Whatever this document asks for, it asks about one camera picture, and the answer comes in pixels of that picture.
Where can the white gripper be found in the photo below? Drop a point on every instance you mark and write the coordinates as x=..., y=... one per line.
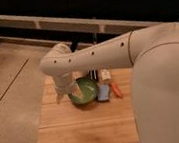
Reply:
x=65, y=84

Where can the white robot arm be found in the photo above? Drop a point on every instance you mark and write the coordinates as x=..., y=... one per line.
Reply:
x=152, y=54

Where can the green bowl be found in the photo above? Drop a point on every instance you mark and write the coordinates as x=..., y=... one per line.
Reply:
x=89, y=90

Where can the wooden table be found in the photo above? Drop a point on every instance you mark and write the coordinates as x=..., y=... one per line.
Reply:
x=106, y=122

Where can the blue sponge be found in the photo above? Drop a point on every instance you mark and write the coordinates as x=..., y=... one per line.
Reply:
x=103, y=94

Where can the white bottle with label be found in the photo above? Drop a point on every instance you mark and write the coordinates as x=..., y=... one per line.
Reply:
x=105, y=75

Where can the white wall shelf rail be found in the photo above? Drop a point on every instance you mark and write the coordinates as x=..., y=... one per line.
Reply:
x=74, y=25

